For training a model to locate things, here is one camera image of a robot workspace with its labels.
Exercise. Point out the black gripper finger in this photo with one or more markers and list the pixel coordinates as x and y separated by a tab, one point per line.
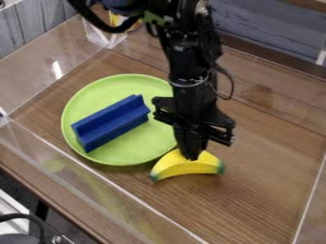
181	136
198	142

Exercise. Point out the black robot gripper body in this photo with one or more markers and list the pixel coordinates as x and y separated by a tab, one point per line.
191	107

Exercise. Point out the yellow toy banana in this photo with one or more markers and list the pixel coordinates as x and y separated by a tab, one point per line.
174	165

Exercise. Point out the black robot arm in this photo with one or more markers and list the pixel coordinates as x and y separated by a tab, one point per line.
183	26

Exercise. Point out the lime green plate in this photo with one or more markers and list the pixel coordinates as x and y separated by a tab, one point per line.
146	142

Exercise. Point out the blue foam block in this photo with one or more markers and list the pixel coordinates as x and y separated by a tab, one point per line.
111	122

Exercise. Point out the yellow labelled tin can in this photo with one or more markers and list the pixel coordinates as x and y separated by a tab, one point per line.
118	18

